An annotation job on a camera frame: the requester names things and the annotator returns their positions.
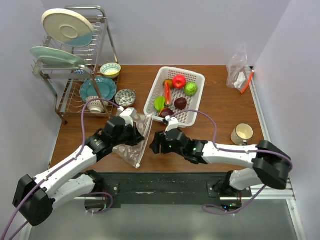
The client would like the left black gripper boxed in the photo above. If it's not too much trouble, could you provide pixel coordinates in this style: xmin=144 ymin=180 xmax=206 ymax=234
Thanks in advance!
xmin=112 ymin=121 xmax=145 ymax=147

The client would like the clear polka dot zip bag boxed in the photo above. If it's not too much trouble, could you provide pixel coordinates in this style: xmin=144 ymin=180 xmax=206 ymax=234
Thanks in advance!
xmin=111 ymin=112 xmax=155 ymax=169

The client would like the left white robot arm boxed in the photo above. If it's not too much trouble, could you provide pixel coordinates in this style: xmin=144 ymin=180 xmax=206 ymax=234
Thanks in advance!
xmin=13 ymin=116 xmax=145 ymax=226

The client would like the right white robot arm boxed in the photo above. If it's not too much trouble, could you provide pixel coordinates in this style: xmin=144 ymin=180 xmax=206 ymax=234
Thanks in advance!
xmin=149 ymin=128 xmax=293 ymax=197

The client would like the clear bag with orange zipper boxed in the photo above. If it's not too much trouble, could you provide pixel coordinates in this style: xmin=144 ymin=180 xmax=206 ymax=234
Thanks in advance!
xmin=226 ymin=44 xmax=255 ymax=94

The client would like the white perforated plastic basket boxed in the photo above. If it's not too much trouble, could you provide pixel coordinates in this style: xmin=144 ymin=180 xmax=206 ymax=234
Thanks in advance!
xmin=143 ymin=66 xmax=206 ymax=122

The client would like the dark purple plum near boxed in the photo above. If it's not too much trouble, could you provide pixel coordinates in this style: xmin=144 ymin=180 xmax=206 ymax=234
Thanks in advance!
xmin=158 ymin=107 xmax=175 ymax=118

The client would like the dark purple plum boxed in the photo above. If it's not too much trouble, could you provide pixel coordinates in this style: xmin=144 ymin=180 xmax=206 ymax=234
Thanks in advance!
xmin=174 ymin=97 xmax=188 ymax=110
xmin=158 ymin=107 xmax=175 ymax=118

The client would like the grey leaf patterned bowl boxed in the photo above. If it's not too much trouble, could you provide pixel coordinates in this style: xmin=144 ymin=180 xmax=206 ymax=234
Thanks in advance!
xmin=114 ymin=89 xmax=137 ymax=108

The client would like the dark purple plum far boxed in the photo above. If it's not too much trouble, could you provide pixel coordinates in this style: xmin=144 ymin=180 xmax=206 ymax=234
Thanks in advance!
xmin=174 ymin=97 xmax=188 ymax=110

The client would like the green leafy toy fruit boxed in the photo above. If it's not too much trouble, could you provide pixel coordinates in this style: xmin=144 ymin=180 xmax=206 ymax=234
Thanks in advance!
xmin=154 ymin=96 xmax=166 ymax=112

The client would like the brown patterned small bowl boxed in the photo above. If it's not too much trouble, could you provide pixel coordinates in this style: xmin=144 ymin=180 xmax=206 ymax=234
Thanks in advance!
xmin=85 ymin=96 xmax=109 ymax=114

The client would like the teal scalloped plate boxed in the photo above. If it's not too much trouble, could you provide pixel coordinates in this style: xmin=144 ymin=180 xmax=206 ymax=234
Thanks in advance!
xmin=79 ymin=76 xmax=117 ymax=102

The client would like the watermelon slice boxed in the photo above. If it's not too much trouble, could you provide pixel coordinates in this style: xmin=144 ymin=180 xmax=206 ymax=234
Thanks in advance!
xmin=163 ymin=84 xmax=172 ymax=106

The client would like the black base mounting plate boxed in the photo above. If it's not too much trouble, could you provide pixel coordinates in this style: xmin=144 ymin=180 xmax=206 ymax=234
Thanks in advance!
xmin=88 ymin=170 xmax=252 ymax=208

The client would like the green custard apple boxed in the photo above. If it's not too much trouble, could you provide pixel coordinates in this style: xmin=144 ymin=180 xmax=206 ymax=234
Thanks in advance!
xmin=184 ymin=82 xmax=198 ymax=96

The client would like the brown orange fruit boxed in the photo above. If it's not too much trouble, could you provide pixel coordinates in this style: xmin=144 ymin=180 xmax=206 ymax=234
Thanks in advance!
xmin=163 ymin=79 xmax=174 ymax=89

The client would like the red apple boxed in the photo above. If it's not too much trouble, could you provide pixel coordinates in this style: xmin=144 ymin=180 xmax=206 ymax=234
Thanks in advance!
xmin=172 ymin=74 xmax=187 ymax=89

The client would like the teal yellow patterned bowl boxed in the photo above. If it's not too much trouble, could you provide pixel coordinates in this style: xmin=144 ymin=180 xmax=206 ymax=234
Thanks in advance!
xmin=100 ymin=62 xmax=122 ymax=79

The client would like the cream ceramic mug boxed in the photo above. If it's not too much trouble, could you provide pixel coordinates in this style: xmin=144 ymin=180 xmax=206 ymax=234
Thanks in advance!
xmin=230 ymin=123 xmax=254 ymax=146

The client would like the blue patterned small dish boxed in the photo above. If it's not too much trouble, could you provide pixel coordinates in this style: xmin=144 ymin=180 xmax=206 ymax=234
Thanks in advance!
xmin=73 ymin=69 xmax=94 ymax=75

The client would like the metal dish rack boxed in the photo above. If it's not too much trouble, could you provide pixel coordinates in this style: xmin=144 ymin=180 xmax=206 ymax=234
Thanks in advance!
xmin=32 ymin=5 xmax=115 ymax=124

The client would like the mint green plate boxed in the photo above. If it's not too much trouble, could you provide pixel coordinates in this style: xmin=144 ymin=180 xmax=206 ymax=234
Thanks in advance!
xmin=29 ymin=46 xmax=87 ymax=66

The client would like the cream and teal large plate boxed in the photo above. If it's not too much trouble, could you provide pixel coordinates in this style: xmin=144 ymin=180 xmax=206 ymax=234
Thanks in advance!
xmin=41 ymin=8 xmax=95 ymax=47

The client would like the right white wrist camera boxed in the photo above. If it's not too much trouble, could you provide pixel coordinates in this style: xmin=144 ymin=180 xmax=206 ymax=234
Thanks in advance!
xmin=163 ymin=115 xmax=179 ymax=132

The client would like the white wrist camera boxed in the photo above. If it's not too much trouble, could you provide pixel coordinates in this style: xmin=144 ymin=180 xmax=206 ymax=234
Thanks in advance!
xmin=117 ymin=106 xmax=137 ymax=127
xmin=163 ymin=115 xmax=179 ymax=132

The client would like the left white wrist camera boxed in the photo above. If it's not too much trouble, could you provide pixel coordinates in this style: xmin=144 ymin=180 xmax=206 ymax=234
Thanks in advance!
xmin=117 ymin=106 xmax=137 ymax=127

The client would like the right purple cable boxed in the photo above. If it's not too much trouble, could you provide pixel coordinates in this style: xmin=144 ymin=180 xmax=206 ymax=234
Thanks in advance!
xmin=163 ymin=109 xmax=293 ymax=216

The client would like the purple cable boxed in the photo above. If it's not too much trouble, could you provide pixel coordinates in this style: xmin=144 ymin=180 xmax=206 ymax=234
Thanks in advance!
xmin=163 ymin=109 xmax=293 ymax=216
xmin=0 ymin=98 xmax=123 ymax=240

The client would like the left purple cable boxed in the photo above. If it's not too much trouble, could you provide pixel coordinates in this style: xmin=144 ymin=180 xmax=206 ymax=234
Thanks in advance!
xmin=0 ymin=98 xmax=123 ymax=240

